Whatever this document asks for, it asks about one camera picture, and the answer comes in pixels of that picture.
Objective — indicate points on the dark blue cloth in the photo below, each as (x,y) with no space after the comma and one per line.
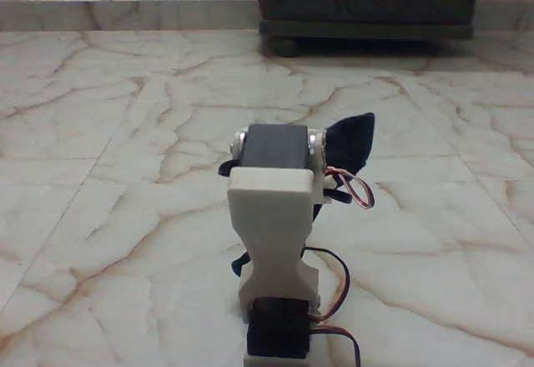
(350,142)

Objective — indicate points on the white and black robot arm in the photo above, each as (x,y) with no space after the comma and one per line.
(271,212)

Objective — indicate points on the black caster wheel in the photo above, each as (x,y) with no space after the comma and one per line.
(285,48)

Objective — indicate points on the dark wooden cabinet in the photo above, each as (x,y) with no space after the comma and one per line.
(367,0)

